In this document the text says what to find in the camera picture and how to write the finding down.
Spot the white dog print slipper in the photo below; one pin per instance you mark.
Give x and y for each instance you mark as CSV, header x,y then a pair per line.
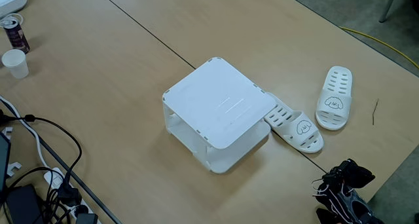
x,y
294,125
334,103

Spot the white shoe rack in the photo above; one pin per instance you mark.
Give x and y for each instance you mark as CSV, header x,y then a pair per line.
x,y
216,99

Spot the thin brown twig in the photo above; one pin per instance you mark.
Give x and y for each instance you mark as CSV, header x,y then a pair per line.
x,y
375,111

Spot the grey chair leg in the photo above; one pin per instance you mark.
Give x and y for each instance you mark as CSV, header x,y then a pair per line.
x,y
389,4

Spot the black adapter block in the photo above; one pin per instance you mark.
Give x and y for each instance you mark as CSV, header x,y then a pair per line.
x,y
86,219

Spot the white power strip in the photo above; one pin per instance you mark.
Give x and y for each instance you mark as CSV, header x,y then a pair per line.
x,y
52,177

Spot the large black adapter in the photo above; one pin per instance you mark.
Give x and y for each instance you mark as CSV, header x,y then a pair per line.
x,y
23,204

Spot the white paper cup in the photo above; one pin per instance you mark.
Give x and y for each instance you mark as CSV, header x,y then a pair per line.
x,y
15,65

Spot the small black power brick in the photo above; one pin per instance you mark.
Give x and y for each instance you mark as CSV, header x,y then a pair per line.
x,y
2,117

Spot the purple drink can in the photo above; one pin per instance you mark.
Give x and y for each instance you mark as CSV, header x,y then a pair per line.
x,y
18,37

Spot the black wall plug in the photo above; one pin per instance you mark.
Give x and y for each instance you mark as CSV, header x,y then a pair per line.
x,y
68,194

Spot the white printed bracket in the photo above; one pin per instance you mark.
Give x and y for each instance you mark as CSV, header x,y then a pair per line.
x,y
13,167
7,131

